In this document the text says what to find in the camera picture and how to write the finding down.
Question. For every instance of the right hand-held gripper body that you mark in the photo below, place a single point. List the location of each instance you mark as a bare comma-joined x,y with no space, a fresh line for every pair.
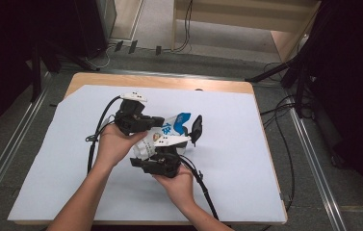
166,165

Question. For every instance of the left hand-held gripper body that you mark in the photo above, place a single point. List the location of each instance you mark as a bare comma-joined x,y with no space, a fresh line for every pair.
132,120

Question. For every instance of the blue and white milk carton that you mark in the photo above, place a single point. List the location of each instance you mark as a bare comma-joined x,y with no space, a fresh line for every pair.
172,126

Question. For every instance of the clear container with black lid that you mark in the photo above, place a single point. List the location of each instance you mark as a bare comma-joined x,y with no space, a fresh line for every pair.
196,128

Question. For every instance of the person's left hand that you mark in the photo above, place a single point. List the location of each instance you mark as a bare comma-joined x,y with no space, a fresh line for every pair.
115,147

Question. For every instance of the person's right hand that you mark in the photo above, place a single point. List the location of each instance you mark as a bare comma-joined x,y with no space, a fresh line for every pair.
180,189

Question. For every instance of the wooden table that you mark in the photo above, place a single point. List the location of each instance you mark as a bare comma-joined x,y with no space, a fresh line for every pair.
156,82

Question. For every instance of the white paper sheet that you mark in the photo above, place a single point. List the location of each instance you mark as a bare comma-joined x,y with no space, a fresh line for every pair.
233,160

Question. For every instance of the dark cabinet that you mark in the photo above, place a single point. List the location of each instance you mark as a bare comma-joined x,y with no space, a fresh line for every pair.
92,25

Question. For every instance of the black metal stand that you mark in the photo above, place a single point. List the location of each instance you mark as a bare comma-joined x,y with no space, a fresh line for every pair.
36,70
298,73

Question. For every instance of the light wooden furniture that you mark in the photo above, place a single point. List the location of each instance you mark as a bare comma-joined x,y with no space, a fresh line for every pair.
249,16

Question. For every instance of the metal table bracket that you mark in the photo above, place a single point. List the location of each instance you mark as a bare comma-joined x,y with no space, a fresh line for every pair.
285,199

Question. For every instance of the metal floor rail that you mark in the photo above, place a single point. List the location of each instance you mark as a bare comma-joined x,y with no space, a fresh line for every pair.
5,160
317,166

